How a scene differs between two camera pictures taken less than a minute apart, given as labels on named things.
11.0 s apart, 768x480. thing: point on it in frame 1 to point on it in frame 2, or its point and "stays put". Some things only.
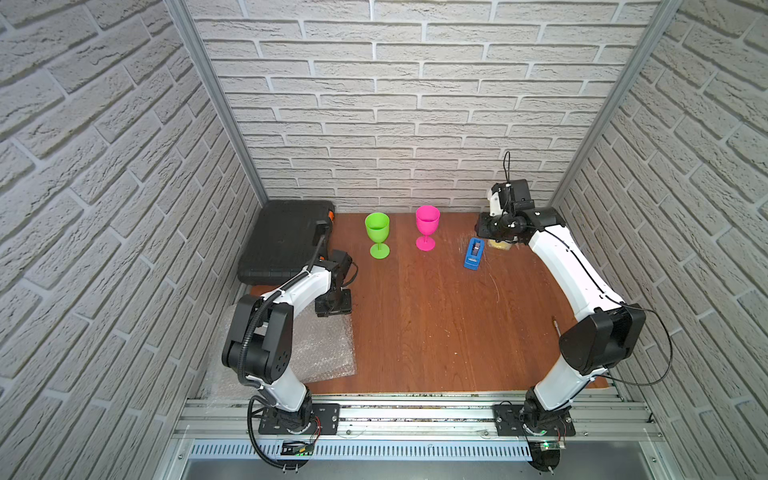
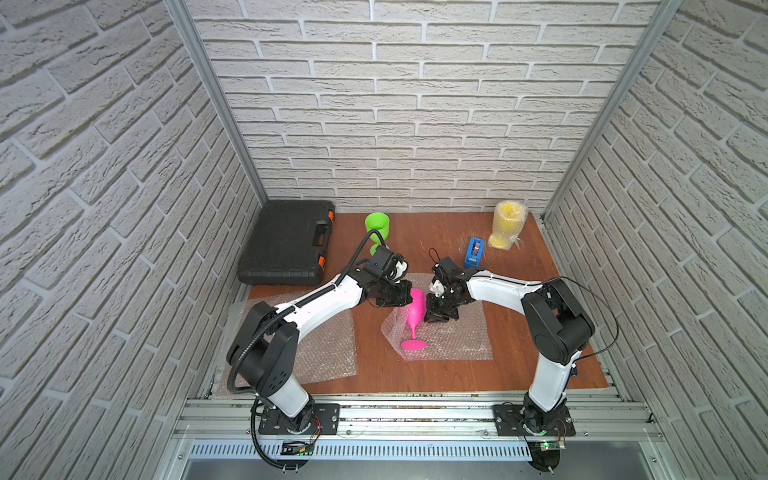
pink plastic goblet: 320,348 to 463,338
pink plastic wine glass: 428,220 to 414,315
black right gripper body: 495,227 to 442,307
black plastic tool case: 279,244 stays put
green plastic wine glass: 378,227 stays put
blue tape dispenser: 473,254 stays put
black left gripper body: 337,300 to 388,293
